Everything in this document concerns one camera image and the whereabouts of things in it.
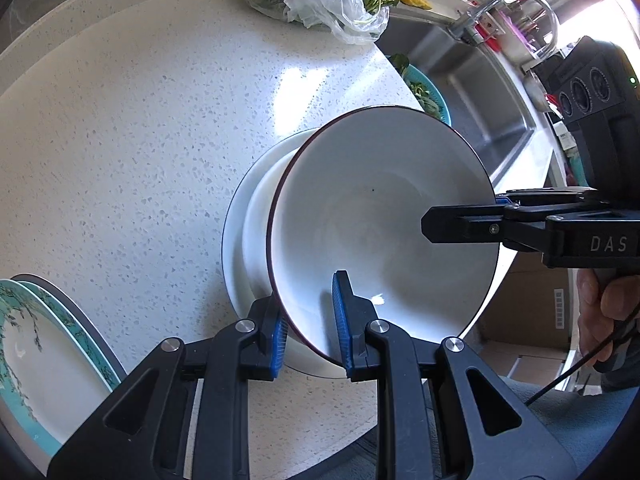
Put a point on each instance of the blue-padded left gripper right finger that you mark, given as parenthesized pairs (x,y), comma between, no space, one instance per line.
(442,411)

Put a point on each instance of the red floral white bowl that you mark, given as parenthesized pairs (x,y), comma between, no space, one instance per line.
(352,198)

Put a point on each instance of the turquoise basin with greens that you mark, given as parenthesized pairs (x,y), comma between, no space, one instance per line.
(422,88)

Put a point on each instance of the large white bowl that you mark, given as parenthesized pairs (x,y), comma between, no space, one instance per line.
(298,355)

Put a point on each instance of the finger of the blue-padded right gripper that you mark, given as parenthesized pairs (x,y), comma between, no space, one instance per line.
(474,224)
(546,196)

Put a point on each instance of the small plain white bowl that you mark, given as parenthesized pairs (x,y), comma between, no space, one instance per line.
(254,234)

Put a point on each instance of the grey rimmed white plate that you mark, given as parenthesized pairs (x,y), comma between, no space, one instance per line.
(59,299)

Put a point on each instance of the stainless steel sink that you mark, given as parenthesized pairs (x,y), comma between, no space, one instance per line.
(487,101)

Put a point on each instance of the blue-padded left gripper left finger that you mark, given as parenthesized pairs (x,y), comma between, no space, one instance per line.
(183,411)

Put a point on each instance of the chrome faucet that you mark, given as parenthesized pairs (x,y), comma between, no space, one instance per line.
(526,31)

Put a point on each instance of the right forearm blue sleeve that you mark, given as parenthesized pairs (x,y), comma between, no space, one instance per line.
(624,377)

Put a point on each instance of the turquoise floral plate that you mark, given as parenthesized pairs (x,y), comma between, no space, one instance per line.
(48,385)
(86,344)

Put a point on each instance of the person's right hand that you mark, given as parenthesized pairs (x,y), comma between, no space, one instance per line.
(600,308)

